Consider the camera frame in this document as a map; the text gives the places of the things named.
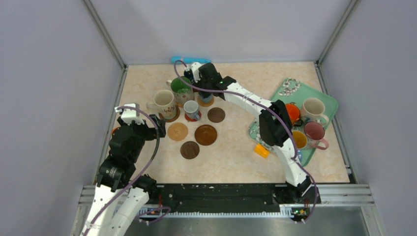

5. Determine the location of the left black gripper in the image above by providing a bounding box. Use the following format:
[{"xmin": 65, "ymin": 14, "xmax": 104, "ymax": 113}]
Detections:
[{"xmin": 119, "ymin": 113, "xmax": 166, "ymax": 161}]

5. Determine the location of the white blue mug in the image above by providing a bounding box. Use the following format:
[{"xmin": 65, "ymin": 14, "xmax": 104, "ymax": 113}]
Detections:
[{"xmin": 198, "ymin": 92, "xmax": 213, "ymax": 104}]

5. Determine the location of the light wood coaster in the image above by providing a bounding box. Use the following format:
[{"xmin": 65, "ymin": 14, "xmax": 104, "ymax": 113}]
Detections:
[{"xmin": 197, "ymin": 99, "xmax": 214, "ymax": 107}]

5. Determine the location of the green mug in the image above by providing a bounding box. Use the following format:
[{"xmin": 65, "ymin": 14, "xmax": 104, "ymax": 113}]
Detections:
[{"xmin": 166, "ymin": 76, "xmax": 194, "ymax": 107}]

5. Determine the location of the small grey cup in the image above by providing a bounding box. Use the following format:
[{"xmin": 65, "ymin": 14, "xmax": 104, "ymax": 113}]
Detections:
[{"xmin": 183, "ymin": 100, "xmax": 199, "ymax": 119}]

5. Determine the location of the dark walnut coaster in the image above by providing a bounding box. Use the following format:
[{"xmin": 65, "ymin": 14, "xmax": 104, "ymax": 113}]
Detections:
[{"xmin": 207, "ymin": 107, "xmax": 226, "ymax": 123}]

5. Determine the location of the red round coaster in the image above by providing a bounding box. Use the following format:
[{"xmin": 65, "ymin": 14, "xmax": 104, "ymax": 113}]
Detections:
[{"xmin": 184, "ymin": 112, "xmax": 202, "ymax": 122}]

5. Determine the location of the cork coaster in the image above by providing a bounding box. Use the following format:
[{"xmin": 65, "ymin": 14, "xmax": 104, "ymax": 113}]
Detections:
[{"xmin": 167, "ymin": 122, "xmax": 188, "ymax": 141}]

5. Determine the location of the cream seashell mug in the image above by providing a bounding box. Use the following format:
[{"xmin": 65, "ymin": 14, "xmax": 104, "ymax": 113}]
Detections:
[{"xmin": 146, "ymin": 89, "xmax": 177, "ymax": 119}]

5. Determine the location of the medium brown round coaster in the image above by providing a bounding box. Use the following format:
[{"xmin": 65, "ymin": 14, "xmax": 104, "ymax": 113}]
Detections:
[{"xmin": 158, "ymin": 108, "xmax": 180, "ymax": 122}]

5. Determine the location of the large brown wooden saucer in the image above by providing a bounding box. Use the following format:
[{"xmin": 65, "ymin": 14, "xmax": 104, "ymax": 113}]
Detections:
[{"xmin": 194, "ymin": 124, "xmax": 218, "ymax": 146}]

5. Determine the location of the dark woven coaster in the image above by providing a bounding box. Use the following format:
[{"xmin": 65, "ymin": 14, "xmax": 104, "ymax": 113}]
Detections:
[{"xmin": 180, "ymin": 141, "xmax": 200, "ymax": 160}]

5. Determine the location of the cream large mug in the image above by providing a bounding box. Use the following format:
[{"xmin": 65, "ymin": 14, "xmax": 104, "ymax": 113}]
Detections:
[{"xmin": 300, "ymin": 97, "xmax": 329, "ymax": 126}]

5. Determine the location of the yellow interior cup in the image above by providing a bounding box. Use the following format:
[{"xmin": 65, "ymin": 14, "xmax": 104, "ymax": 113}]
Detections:
[{"xmin": 292, "ymin": 130, "xmax": 308, "ymax": 149}]

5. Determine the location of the dark blue mug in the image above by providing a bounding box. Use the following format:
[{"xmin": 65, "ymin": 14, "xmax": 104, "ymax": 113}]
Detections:
[{"xmin": 183, "ymin": 68, "xmax": 194, "ymax": 81}]

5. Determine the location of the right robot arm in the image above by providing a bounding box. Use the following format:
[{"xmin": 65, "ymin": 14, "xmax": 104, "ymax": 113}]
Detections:
[{"xmin": 184, "ymin": 62, "xmax": 319, "ymax": 203}]

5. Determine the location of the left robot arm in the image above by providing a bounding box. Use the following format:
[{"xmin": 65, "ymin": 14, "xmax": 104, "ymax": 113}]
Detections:
[{"xmin": 80, "ymin": 115, "xmax": 166, "ymax": 236}]

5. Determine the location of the orange plastic cup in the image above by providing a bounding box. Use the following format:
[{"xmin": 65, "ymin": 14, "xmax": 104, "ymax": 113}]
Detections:
[{"xmin": 285, "ymin": 103, "xmax": 300, "ymax": 125}]

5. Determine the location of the blue marker pen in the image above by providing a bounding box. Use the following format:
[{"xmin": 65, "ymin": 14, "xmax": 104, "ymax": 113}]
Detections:
[{"xmin": 170, "ymin": 56, "xmax": 211, "ymax": 64}]

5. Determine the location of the yellow toy block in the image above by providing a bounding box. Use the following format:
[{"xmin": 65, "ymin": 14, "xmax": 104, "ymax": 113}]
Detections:
[{"xmin": 254, "ymin": 144, "xmax": 270, "ymax": 158}]

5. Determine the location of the maroon pink mug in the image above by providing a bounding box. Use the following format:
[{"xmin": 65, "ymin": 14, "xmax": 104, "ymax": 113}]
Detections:
[{"xmin": 303, "ymin": 121, "xmax": 329, "ymax": 150}]

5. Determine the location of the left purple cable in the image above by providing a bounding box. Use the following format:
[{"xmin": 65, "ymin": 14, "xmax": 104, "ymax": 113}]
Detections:
[{"xmin": 83, "ymin": 106, "xmax": 172, "ymax": 236}]

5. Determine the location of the purple cable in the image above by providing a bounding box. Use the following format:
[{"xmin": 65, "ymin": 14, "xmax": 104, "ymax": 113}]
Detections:
[
  {"xmin": 83, "ymin": 106, "xmax": 172, "ymax": 236},
  {"xmin": 173, "ymin": 59, "xmax": 320, "ymax": 225}
]

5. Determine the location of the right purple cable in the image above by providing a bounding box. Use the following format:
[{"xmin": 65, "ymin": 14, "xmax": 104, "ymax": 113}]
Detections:
[{"xmin": 173, "ymin": 59, "xmax": 320, "ymax": 225}]

